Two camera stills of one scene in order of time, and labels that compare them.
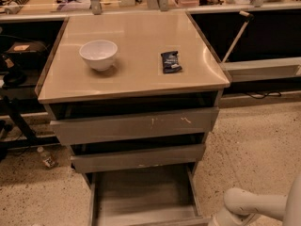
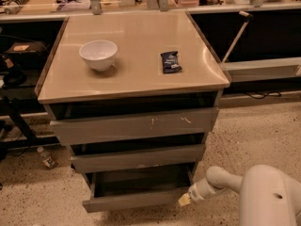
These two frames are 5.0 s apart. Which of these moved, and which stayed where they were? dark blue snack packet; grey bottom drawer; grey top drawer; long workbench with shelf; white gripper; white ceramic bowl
Moved: grey bottom drawer; white gripper
Stayed: white ceramic bowl; long workbench with shelf; grey top drawer; dark blue snack packet
